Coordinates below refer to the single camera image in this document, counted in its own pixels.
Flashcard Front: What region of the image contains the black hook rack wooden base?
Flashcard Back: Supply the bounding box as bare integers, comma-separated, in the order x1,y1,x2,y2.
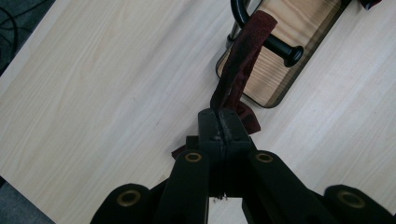
215,0,353,109

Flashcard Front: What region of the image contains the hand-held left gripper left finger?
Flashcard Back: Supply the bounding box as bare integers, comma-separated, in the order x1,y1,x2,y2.
151,108,226,224

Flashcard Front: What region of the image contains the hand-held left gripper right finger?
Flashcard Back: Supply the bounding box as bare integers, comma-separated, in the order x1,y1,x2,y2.
218,106,339,224

